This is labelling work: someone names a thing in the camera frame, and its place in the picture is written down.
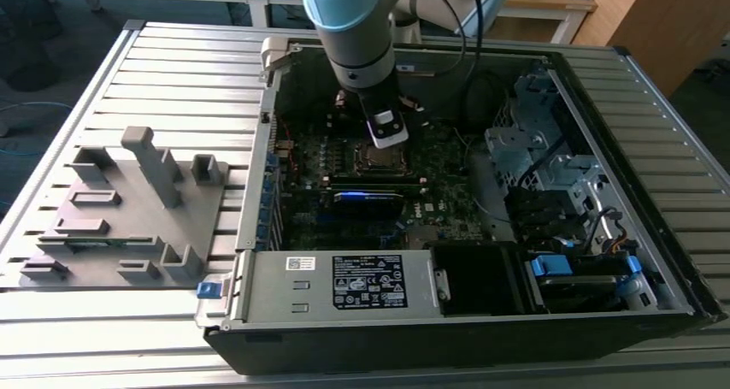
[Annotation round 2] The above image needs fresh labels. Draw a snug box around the silver CPU green edge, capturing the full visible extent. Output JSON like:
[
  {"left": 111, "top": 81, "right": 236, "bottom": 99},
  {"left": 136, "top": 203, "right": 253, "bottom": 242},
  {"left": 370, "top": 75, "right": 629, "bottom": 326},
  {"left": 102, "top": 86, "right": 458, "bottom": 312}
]
[{"left": 365, "top": 147, "right": 402, "bottom": 167}]

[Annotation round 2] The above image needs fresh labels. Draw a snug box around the black drive cable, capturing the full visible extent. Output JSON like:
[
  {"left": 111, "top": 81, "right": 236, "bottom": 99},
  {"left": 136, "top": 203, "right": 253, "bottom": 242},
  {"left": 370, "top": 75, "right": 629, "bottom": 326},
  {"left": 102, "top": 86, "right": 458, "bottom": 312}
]
[{"left": 517, "top": 134, "right": 569, "bottom": 185}]

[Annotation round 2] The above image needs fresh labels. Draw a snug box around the black drive connector bundle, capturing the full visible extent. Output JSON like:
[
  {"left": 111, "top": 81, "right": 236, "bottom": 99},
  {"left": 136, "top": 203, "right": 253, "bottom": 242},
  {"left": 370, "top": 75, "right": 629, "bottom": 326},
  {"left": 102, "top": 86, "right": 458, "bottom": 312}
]
[{"left": 506, "top": 187, "right": 571, "bottom": 240}]

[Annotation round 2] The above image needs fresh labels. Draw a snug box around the black looped cable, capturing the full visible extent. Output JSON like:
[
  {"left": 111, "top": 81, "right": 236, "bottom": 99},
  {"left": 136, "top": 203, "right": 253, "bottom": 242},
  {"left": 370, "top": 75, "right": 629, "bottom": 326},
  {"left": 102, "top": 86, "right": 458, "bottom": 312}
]
[{"left": 463, "top": 70, "right": 513, "bottom": 127}]

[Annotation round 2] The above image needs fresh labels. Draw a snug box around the black open PC case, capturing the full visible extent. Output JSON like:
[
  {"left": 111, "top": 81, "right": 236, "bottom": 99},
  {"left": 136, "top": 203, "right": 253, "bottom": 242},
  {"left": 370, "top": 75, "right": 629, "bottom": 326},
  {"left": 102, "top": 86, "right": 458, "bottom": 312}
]
[{"left": 192, "top": 33, "right": 730, "bottom": 375}]

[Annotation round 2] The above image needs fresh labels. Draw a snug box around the wide blue drive clip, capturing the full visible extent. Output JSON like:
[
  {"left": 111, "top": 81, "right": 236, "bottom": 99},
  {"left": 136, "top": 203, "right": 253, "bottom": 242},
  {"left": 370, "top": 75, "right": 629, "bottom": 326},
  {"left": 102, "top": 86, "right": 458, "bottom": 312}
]
[{"left": 529, "top": 254, "right": 574, "bottom": 278}]

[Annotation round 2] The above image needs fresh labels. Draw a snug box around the black RAM slot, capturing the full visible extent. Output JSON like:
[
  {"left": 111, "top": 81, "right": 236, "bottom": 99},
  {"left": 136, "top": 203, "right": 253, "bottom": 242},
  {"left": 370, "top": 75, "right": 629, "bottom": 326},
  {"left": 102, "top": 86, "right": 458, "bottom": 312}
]
[{"left": 329, "top": 185, "right": 427, "bottom": 194}]

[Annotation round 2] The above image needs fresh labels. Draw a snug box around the black graphics card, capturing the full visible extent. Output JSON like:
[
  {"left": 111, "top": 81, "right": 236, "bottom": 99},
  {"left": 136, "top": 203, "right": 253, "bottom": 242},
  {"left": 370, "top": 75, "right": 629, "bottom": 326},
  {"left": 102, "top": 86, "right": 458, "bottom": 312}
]
[{"left": 333, "top": 189, "right": 407, "bottom": 224}]

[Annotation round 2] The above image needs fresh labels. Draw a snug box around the metal socket cover frame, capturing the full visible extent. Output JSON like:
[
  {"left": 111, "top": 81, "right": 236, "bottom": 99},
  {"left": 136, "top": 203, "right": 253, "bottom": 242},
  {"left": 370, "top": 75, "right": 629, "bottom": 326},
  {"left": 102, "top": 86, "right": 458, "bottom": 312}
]
[{"left": 357, "top": 143, "right": 413, "bottom": 175}]

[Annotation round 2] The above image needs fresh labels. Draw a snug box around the metal drive cage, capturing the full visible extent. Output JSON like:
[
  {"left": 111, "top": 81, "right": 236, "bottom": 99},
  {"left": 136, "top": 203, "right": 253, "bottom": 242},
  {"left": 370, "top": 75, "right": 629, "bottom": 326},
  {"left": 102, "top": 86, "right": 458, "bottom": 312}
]
[{"left": 483, "top": 74, "right": 616, "bottom": 202}]

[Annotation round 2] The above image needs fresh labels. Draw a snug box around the wooden cabinet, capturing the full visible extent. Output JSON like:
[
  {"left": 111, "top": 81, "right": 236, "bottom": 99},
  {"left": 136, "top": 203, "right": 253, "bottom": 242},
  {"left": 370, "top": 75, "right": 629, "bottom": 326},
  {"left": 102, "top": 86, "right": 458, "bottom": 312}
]
[{"left": 573, "top": 0, "right": 730, "bottom": 99}]

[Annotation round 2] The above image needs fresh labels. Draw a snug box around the grey power supply unit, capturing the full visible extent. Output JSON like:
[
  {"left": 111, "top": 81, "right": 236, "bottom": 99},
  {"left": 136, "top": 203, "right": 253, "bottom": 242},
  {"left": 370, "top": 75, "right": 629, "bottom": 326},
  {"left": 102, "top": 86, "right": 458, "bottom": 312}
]
[{"left": 224, "top": 250, "right": 453, "bottom": 324}]

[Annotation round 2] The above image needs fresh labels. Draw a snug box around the grey case release latch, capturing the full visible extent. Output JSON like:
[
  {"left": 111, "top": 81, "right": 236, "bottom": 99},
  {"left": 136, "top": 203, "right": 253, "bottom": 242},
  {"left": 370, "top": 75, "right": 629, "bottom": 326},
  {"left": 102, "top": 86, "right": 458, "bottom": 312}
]
[{"left": 259, "top": 37, "right": 303, "bottom": 83}]

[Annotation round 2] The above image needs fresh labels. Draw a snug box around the wooden desk white frame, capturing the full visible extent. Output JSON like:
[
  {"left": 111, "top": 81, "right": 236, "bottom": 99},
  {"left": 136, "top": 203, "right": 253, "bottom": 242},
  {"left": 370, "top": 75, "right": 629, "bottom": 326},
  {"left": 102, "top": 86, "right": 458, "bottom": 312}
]
[{"left": 250, "top": 0, "right": 599, "bottom": 44}]

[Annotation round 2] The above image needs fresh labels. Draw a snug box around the blue power supply latch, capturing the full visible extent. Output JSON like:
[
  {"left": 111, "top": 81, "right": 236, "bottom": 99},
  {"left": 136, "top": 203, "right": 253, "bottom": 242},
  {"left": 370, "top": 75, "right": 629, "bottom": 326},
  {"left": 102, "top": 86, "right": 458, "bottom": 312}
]
[{"left": 192, "top": 280, "right": 223, "bottom": 300}]

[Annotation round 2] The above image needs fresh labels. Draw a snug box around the grey parts rack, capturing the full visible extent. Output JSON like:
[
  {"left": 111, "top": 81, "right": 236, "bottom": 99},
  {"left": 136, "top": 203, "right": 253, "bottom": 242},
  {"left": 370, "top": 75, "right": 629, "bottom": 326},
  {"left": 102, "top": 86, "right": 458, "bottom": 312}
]
[{"left": 16, "top": 126, "right": 232, "bottom": 288}]

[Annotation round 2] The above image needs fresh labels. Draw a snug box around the light blue floor cable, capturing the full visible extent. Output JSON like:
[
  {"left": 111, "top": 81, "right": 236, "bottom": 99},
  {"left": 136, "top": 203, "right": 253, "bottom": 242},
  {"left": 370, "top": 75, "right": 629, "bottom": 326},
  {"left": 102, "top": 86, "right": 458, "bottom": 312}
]
[{"left": 0, "top": 100, "right": 75, "bottom": 156}]

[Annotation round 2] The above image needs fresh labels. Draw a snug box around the silver hard disk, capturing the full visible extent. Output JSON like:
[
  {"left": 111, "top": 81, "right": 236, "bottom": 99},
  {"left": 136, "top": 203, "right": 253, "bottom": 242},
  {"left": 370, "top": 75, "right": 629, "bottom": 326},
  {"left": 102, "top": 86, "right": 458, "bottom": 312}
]
[{"left": 538, "top": 275, "right": 626, "bottom": 314}]

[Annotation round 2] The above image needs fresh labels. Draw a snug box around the black wire with plug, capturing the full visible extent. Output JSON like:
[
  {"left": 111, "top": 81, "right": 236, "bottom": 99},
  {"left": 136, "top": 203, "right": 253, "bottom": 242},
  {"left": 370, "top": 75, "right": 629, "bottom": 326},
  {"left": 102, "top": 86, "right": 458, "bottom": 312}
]
[{"left": 585, "top": 204, "right": 624, "bottom": 253}]

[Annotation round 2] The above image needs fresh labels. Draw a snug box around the green motherboard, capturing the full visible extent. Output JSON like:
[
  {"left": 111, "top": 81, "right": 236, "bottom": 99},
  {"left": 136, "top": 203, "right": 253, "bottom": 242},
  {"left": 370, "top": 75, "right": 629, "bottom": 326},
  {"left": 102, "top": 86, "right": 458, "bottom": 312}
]
[{"left": 273, "top": 110, "right": 514, "bottom": 251}]

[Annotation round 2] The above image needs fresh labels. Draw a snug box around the green RAM stick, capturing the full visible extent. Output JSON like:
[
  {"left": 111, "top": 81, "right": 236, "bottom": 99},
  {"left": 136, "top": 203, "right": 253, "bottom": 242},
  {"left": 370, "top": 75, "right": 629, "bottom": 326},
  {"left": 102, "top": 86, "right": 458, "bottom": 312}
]
[{"left": 63, "top": 238, "right": 131, "bottom": 250}]

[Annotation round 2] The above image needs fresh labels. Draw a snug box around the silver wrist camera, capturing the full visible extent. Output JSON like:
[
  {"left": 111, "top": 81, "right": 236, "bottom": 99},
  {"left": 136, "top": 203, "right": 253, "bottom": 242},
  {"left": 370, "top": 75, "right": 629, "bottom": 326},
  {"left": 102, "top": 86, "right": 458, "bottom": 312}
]
[{"left": 365, "top": 100, "right": 413, "bottom": 150}]

